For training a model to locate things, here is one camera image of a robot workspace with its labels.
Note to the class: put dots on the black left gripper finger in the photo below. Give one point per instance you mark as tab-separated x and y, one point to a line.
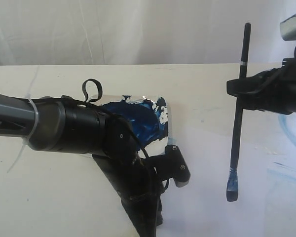
145	215

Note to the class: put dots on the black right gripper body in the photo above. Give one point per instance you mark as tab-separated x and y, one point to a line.
279	90

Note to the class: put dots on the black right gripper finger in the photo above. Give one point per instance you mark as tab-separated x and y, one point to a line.
236	86
251	102

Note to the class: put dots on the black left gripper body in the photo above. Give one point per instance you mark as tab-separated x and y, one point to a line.
133	179

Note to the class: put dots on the black paintbrush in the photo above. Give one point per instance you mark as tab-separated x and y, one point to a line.
232	183

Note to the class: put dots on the white paper sheet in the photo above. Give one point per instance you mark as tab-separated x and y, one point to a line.
266	205

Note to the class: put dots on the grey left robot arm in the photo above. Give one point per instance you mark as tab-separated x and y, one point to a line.
66	125

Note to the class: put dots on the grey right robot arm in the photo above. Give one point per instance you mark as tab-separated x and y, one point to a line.
272	90

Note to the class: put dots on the blue tape piece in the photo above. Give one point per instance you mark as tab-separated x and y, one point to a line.
172	143

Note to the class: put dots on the white plate with blue paint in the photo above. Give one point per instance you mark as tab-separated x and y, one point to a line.
140	123

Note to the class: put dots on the white zip tie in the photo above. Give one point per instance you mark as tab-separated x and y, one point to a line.
33	105

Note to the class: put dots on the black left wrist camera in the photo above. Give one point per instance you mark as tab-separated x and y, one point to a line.
171	164

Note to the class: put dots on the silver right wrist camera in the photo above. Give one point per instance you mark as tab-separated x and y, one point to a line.
288	28

